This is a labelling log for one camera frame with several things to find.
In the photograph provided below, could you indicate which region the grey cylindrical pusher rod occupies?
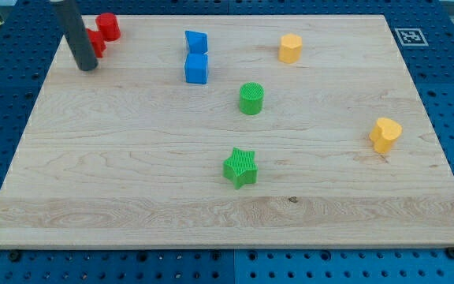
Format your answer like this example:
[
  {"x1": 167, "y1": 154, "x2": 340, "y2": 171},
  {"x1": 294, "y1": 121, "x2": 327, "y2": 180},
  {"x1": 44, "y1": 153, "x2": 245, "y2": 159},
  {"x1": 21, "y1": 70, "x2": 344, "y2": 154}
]
[{"x1": 50, "y1": 0, "x2": 98, "y2": 71}]

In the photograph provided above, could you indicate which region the blue cube block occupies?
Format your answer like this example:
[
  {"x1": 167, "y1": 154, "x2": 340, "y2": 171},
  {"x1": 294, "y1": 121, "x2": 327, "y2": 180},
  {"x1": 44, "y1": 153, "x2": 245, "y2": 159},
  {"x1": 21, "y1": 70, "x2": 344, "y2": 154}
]
[{"x1": 184, "y1": 53, "x2": 208, "y2": 84}]

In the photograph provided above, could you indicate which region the yellow heart block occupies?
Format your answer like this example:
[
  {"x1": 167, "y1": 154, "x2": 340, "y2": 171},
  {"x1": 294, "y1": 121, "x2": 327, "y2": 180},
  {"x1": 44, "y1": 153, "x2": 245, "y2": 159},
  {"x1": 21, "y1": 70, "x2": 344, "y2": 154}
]
[{"x1": 369, "y1": 118, "x2": 403, "y2": 154}]

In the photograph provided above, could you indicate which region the red angular block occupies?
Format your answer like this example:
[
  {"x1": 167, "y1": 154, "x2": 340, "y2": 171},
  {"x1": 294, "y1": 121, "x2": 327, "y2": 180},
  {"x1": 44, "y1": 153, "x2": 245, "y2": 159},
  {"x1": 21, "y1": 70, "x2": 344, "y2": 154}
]
[{"x1": 86, "y1": 28, "x2": 106, "y2": 58}]

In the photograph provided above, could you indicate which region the red cylinder block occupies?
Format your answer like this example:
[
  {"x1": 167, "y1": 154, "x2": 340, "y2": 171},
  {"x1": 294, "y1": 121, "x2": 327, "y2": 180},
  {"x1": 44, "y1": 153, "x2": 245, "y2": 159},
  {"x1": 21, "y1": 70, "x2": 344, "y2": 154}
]
[{"x1": 95, "y1": 13, "x2": 121, "y2": 42}]

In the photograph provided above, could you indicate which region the blue triangular block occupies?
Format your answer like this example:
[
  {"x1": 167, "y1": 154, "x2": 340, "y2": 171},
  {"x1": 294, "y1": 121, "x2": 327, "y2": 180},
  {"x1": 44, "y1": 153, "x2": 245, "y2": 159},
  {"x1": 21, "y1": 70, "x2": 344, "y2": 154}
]
[{"x1": 184, "y1": 30, "x2": 208, "y2": 54}]

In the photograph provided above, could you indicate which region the green cylinder block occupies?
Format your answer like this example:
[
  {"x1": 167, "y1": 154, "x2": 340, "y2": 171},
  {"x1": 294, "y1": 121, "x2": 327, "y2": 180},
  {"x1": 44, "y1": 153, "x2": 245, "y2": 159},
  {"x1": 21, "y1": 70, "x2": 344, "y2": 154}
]
[{"x1": 239, "y1": 82, "x2": 265, "y2": 115}]

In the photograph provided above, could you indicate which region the light wooden board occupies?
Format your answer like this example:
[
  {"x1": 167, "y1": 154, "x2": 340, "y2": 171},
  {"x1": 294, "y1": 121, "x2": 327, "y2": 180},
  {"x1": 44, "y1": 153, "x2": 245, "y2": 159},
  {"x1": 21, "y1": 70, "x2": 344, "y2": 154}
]
[{"x1": 0, "y1": 15, "x2": 454, "y2": 250}]

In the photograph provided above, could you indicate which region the green star block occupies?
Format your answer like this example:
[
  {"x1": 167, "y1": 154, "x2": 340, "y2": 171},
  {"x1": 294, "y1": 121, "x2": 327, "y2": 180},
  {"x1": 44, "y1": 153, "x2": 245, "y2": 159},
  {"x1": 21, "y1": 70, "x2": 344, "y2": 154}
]
[{"x1": 222, "y1": 148, "x2": 258, "y2": 189}]

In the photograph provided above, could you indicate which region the yellow hexagon block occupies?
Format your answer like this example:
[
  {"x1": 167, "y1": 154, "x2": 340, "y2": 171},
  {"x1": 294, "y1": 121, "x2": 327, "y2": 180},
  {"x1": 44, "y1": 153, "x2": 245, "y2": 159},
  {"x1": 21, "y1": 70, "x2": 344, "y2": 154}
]
[{"x1": 278, "y1": 33, "x2": 303, "y2": 64}]

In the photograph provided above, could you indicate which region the white fiducial marker tag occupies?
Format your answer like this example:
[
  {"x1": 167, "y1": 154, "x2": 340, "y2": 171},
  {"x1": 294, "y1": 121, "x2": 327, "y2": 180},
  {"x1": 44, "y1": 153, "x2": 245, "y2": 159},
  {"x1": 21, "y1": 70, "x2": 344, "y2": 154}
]
[{"x1": 395, "y1": 28, "x2": 428, "y2": 47}]

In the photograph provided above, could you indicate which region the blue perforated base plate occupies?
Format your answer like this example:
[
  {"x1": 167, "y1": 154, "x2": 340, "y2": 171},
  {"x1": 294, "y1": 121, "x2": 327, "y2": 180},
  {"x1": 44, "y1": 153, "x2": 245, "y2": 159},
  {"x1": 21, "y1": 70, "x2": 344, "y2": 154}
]
[{"x1": 0, "y1": 1, "x2": 454, "y2": 283}]

